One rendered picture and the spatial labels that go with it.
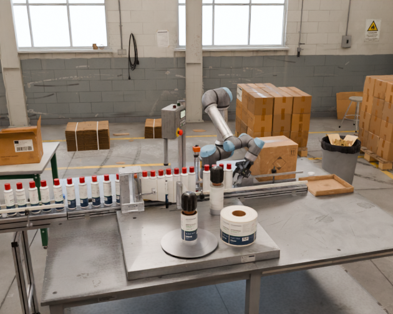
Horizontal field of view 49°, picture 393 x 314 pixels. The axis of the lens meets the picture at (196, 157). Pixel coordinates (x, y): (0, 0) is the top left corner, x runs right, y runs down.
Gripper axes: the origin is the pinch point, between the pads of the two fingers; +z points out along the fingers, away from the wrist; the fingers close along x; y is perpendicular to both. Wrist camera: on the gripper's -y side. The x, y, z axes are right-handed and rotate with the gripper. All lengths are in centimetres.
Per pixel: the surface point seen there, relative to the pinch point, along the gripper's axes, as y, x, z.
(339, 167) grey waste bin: -143, 184, -38
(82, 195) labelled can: 3, -89, 47
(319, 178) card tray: -12, 68, -29
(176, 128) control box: 0, -55, -17
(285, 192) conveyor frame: 6.0, 35.8, -11.1
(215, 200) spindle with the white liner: 32.2, -21.9, 7.8
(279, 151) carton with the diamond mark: -16.5, 28.2, -32.5
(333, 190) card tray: 14, 64, -28
